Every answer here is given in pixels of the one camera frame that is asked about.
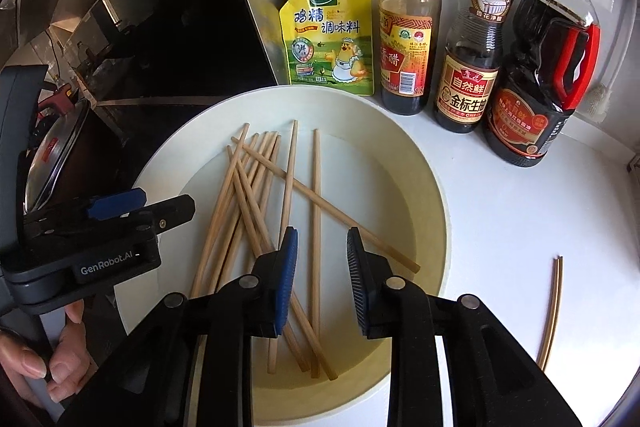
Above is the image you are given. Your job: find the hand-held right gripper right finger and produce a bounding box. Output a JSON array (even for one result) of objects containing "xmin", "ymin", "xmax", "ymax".
[{"xmin": 346, "ymin": 227, "xmax": 583, "ymax": 427}]

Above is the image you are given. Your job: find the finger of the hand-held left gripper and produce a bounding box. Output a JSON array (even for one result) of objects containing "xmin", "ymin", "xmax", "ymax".
[
  {"xmin": 22, "ymin": 188, "xmax": 149, "ymax": 234},
  {"xmin": 55, "ymin": 194, "xmax": 196, "ymax": 244}
]

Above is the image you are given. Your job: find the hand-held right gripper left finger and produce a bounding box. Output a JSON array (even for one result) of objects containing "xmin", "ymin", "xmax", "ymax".
[{"xmin": 60, "ymin": 227, "xmax": 299, "ymax": 427}]

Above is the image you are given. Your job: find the bunch of wooden chopsticks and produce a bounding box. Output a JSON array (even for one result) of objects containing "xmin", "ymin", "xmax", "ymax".
[{"xmin": 189, "ymin": 121, "xmax": 422, "ymax": 381}]

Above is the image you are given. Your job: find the white plastic bowl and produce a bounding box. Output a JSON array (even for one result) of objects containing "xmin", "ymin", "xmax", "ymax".
[{"xmin": 114, "ymin": 85, "xmax": 450, "ymax": 427}]

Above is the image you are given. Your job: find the single bamboo chopstick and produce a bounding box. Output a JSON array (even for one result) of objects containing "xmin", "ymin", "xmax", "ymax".
[
  {"xmin": 537, "ymin": 257, "xmax": 560, "ymax": 371},
  {"xmin": 542, "ymin": 257, "xmax": 565, "ymax": 371}
]

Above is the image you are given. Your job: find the person's left hand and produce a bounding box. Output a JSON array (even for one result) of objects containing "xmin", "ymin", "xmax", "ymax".
[{"xmin": 0, "ymin": 299, "xmax": 99, "ymax": 405}]

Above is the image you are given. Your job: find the steel pot lid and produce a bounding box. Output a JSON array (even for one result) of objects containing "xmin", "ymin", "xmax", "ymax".
[{"xmin": 24, "ymin": 99, "xmax": 94, "ymax": 214}]

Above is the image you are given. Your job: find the small red object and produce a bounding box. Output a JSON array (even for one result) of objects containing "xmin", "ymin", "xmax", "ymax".
[{"xmin": 41, "ymin": 84, "xmax": 77, "ymax": 114}]

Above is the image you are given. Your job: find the black glass range hood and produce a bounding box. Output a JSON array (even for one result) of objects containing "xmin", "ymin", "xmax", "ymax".
[{"xmin": 0, "ymin": 0, "xmax": 281, "ymax": 142}]

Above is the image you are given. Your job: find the vinegar bottle with yellow cap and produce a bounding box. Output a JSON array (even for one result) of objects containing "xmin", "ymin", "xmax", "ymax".
[{"xmin": 378, "ymin": 0, "xmax": 444, "ymax": 117}]

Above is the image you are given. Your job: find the yellow seasoning pouch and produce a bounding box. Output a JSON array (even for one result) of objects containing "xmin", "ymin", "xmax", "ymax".
[{"xmin": 278, "ymin": 0, "xmax": 376, "ymax": 97}]

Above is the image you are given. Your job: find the glass soy sauce bottle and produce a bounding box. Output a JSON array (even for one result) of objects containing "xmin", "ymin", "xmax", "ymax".
[{"xmin": 433, "ymin": 0, "xmax": 516, "ymax": 136}]

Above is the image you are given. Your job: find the dark soy sauce jug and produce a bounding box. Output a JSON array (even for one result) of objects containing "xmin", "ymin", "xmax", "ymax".
[{"xmin": 482, "ymin": 0, "xmax": 601, "ymax": 167}]

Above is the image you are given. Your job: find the white bottle brush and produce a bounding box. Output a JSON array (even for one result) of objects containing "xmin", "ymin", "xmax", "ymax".
[{"xmin": 584, "ymin": 19, "xmax": 627, "ymax": 118}]

